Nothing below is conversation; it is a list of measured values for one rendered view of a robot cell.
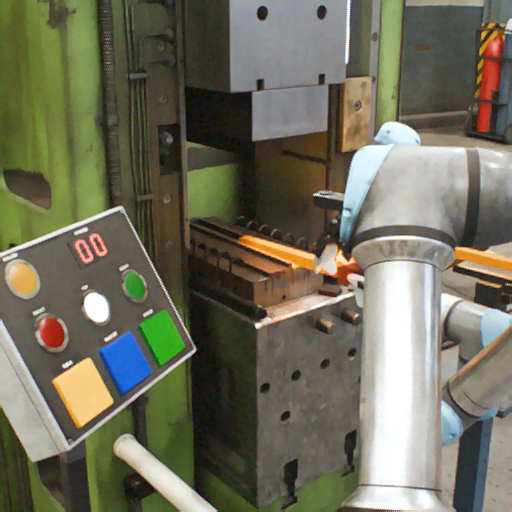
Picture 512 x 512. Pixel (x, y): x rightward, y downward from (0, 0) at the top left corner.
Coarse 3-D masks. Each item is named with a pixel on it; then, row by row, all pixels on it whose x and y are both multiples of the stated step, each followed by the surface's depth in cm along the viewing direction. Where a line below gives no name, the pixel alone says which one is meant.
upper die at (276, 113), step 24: (192, 96) 156; (216, 96) 149; (240, 96) 143; (264, 96) 142; (288, 96) 146; (312, 96) 150; (192, 120) 157; (216, 120) 151; (240, 120) 145; (264, 120) 144; (288, 120) 147; (312, 120) 151
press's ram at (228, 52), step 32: (192, 0) 140; (224, 0) 133; (256, 0) 135; (288, 0) 140; (320, 0) 145; (192, 32) 142; (224, 32) 135; (256, 32) 137; (288, 32) 142; (320, 32) 147; (192, 64) 144; (224, 64) 137; (256, 64) 139; (288, 64) 144; (320, 64) 149
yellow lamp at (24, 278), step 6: (18, 264) 103; (12, 270) 102; (18, 270) 103; (24, 270) 104; (30, 270) 105; (12, 276) 102; (18, 276) 102; (24, 276) 103; (30, 276) 104; (12, 282) 101; (18, 282) 102; (24, 282) 103; (30, 282) 104; (18, 288) 102; (24, 288) 102; (30, 288) 103
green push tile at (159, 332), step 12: (144, 324) 118; (156, 324) 121; (168, 324) 123; (144, 336) 118; (156, 336) 120; (168, 336) 122; (156, 348) 119; (168, 348) 121; (180, 348) 123; (156, 360) 119; (168, 360) 120
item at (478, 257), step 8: (456, 248) 182; (464, 248) 182; (456, 256) 182; (464, 256) 181; (472, 256) 179; (480, 256) 178; (488, 256) 177; (496, 256) 177; (480, 264) 178; (488, 264) 177; (496, 264) 175; (504, 264) 174
